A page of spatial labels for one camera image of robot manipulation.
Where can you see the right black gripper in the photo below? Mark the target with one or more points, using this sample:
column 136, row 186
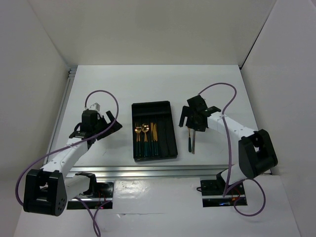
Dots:
column 187, row 112

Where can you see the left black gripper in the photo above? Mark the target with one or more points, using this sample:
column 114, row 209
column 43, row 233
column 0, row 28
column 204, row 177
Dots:
column 115, row 127

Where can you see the gold fork green handle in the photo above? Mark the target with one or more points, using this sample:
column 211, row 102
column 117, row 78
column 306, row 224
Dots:
column 189, row 141
column 137, row 150

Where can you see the gold knife green handle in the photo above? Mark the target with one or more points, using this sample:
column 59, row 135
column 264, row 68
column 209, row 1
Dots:
column 155, row 139
column 152, row 139

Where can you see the gold spoon green handle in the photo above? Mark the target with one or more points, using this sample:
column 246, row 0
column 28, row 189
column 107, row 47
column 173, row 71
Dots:
column 145, row 129

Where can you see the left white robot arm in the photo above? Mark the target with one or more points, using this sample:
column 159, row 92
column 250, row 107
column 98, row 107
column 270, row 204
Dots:
column 47, row 190

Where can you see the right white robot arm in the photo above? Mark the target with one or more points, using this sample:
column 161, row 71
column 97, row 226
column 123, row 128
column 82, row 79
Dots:
column 251, row 151

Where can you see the black cutlery tray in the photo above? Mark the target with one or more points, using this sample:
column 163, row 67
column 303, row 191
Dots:
column 158, row 112

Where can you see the metal chopstick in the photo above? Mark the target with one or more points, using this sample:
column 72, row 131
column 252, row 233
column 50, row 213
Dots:
column 193, row 141

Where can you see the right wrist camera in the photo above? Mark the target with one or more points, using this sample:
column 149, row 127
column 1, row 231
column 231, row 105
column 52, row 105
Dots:
column 197, row 103

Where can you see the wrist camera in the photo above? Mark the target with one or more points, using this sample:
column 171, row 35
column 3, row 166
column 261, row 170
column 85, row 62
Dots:
column 197, row 103
column 90, row 117

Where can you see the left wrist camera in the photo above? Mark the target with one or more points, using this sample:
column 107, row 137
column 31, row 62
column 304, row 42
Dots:
column 90, row 117

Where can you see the aluminium frame rail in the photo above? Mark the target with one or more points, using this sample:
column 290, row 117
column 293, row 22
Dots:
column 116, row 88

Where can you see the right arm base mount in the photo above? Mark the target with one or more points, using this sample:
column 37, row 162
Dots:
column 212, row 195

